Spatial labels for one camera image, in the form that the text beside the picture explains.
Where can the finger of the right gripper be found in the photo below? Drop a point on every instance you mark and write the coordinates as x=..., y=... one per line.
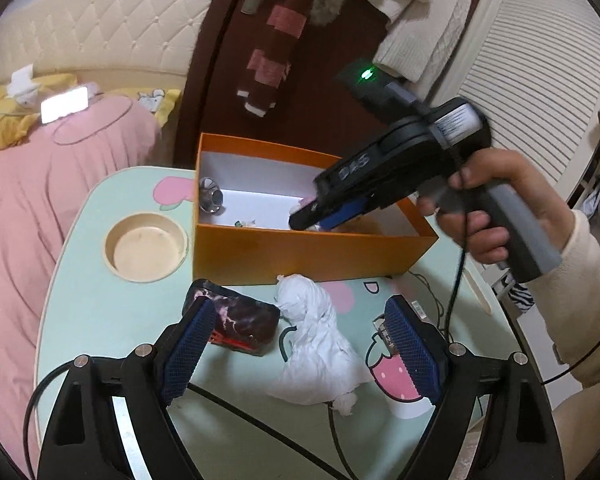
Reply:
x=323, y=206
x=350, y=217

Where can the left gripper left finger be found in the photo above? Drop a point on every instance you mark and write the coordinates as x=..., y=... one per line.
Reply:
x=83, y=439

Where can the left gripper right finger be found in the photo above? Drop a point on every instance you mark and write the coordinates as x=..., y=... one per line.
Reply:
x=518, y=440

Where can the person's right forearm sleeve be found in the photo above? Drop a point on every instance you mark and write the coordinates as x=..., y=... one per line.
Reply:
x=568, y=299

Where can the person's right hand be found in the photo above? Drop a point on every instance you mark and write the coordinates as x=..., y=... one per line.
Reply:
x=474, y=231

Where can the orange cardboard box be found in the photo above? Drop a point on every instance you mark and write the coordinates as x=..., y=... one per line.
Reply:
x=249, y=241

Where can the brown card box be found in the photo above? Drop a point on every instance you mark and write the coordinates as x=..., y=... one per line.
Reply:
x=407, y=331

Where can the silver metal cup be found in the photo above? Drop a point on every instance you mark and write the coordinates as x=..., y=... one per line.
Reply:
x=210, y=196

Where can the dark brown wooden door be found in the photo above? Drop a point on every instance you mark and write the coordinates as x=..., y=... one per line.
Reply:
x=313, y=110

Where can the dark marbled pouch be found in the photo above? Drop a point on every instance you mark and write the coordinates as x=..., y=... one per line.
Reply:
x=242, y=324

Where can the white crumpled cloth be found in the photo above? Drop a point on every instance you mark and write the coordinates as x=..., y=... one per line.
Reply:
x=323, y=366

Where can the white knit sweater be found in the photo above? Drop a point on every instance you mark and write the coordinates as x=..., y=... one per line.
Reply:
x=421, y=36

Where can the red pink striped scarf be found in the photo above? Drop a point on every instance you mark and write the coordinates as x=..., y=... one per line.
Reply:
x=269, y=62

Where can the cream tufted headboard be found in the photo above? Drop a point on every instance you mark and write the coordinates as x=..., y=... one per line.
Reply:
x=152, y=36

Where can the pink bed blanket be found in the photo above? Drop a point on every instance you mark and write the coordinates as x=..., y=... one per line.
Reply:
x=43, y=184

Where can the glowing phone on bed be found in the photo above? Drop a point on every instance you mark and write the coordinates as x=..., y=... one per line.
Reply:
x=64, y=104

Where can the yellow pillow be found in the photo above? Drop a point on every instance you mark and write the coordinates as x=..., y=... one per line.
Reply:
x=20, y=113

